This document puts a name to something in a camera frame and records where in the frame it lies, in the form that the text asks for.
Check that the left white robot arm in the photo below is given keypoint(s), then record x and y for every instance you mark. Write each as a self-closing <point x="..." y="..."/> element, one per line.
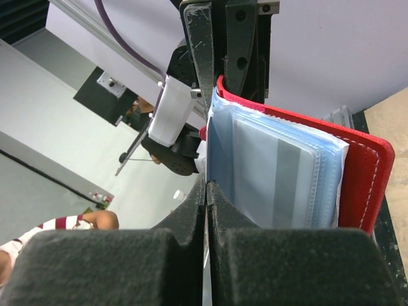
<point x="169" y="137"/>

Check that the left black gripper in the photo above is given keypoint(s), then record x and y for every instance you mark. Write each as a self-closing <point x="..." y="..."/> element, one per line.
<point x="230" y="39"/>

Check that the red leather card holder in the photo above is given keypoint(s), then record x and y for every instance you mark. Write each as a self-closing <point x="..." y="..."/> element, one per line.
<point x="353" y="171"/>

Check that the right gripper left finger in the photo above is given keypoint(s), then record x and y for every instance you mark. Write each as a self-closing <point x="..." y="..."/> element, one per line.
<point x="158" y="266"/>

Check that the person in striped shirt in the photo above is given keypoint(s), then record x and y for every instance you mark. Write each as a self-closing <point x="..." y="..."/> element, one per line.
<point x="60" y="227"/>

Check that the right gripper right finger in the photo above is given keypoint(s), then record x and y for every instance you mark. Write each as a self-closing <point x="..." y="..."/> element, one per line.
<point x="254" y="266"/>

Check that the silver credit card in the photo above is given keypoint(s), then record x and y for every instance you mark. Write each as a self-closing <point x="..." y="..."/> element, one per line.
<point x="275" y="176"/>

